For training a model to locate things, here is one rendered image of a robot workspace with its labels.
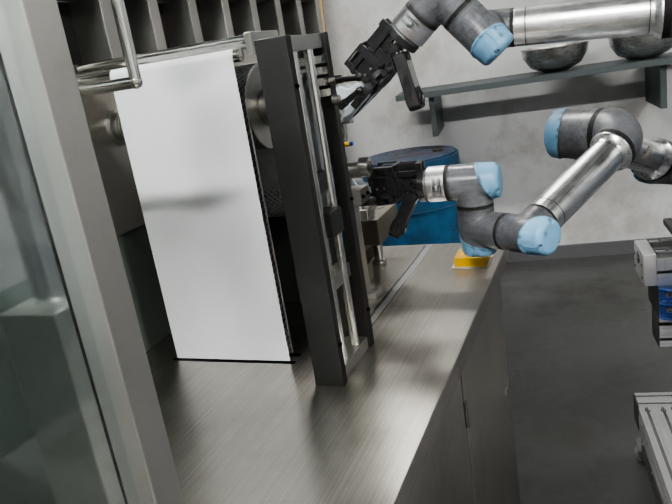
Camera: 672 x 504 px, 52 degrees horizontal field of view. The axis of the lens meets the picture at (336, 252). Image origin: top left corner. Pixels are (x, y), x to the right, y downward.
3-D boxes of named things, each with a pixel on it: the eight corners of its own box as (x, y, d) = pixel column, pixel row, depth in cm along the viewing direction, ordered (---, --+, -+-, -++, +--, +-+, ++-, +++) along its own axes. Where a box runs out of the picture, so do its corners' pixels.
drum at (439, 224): (475, 270, 419) (461, 139, 396) (471, 304, 369) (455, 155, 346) (386, 277, 433) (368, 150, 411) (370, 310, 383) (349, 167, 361)
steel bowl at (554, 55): (586, 64, 370) (585, 39, 366) (594, 68, 338) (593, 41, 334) (521, 73, 379) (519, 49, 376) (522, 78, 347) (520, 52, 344)
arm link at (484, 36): (520, 35, 130) (478, -6, 130) (514, 36, 120) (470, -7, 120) (490, 66, 134) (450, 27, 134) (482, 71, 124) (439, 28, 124)
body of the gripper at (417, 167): (374, 162, 151) (428, 157, 146) (380, 200, 153) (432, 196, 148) (363, 169, 144) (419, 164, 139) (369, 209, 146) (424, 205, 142)
